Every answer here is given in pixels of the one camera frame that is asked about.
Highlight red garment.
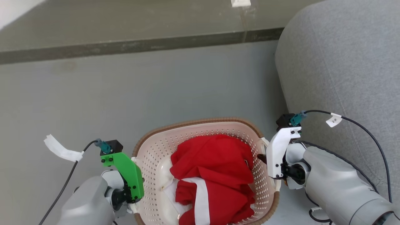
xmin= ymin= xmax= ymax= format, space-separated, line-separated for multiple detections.
xmin=170 ymin=134 xmax=256 ymax=225

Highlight white garment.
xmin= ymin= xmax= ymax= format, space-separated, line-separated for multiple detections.
xmin=162 ymin=156 xmax=193 ymax=217

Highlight white tape tag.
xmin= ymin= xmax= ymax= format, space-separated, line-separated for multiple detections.
xmin=44 ymin=134 xmax=84 ymax=162

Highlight grey fabric sofa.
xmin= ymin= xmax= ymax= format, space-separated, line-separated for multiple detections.
xmin=275 ymin=0 xmax=400 ymax=203

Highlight pink perforated laundry basket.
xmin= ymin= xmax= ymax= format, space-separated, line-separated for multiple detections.
xmin=131 ymin=117 xmax=280 ymax=225

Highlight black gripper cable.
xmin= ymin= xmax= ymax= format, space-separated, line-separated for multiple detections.
xmin=290 ymin=109 xmax=393 ymax=203
xmin=39 ymin=139 xmax=111 ymax=225

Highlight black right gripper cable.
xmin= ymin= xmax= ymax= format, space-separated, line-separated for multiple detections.
xmin=290 ymin=109 xmax=393 ymax=203

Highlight white printed cable label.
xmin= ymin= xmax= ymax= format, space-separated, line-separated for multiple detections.
xmin=326 ymin=113 xmax=343 ymax=128

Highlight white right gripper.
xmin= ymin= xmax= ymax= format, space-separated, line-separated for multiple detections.
xmin=257 ymin=127 xmax=310 ymax=185

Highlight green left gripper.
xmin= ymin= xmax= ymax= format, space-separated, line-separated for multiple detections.
xmin=101 ymin=152 xmax=145 ymax=210

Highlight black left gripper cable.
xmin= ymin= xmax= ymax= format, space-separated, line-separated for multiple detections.
xmin=39 ymin=139 xmax=111 ymax=225

